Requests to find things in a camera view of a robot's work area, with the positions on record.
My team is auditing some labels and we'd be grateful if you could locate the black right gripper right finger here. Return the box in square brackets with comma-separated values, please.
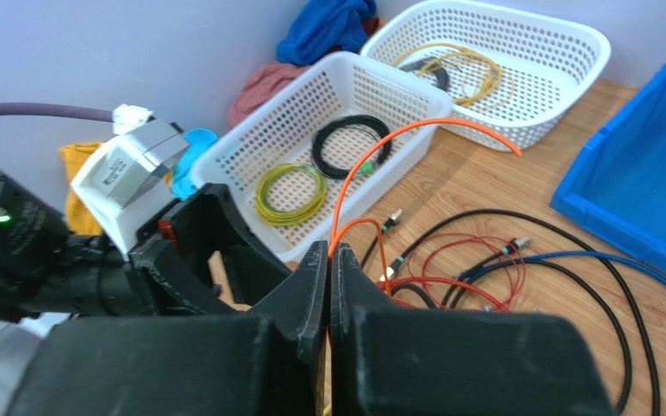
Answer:
[330, 244, 615, 415]

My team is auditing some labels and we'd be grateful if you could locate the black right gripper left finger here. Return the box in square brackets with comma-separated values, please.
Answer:
[6, 242, 328, 415]

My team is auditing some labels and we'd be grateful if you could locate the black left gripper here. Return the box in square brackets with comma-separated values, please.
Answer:
[127, 184, 291, 315]

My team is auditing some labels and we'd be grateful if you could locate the thick yellow ethernet cable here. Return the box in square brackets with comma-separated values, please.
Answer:
[391, 41, 517, 113]

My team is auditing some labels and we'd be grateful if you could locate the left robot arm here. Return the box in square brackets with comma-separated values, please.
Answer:
[0, 171, 317, 415]

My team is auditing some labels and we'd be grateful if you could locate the cyan cloth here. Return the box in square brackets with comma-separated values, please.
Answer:
[171, 128, 218, 200]

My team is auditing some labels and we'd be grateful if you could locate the yellow cloth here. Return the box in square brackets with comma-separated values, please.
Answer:
[58, 141, 109, 237]

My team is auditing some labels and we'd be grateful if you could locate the white rectangular basket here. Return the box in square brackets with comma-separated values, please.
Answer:
[190, 52, 451, 263]

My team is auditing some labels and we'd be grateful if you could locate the pink cloth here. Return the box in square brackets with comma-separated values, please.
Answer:
[225, 62, 310, 130]

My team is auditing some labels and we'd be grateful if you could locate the blue cloth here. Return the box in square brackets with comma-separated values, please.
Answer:
[276, 0, 377, 66]

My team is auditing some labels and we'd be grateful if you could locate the black coil in oval basket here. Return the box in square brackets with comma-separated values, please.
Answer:
[399, 56, 451, 92]

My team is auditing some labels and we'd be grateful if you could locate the blue divided bin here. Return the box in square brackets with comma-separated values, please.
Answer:
[550, 64, 666, 274]

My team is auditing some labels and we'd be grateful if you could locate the white oval basket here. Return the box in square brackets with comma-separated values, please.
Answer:
[361, 1, 611, 150]

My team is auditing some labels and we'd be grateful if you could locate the thick red ethernet cable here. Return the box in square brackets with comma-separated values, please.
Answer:
[376, 276, 513, 314]

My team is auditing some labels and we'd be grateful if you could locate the yellow green coiled cable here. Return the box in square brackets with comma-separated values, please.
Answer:
[254, 162, 329, 227]

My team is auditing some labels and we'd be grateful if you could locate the thick black cable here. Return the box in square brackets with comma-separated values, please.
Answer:
[359, 207, 662, 416]

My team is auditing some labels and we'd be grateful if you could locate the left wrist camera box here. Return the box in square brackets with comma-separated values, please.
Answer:
[71, 119, 188, 258]

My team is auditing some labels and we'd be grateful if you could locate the black coiled cable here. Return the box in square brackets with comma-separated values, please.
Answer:
[310, 114, 393, 180]

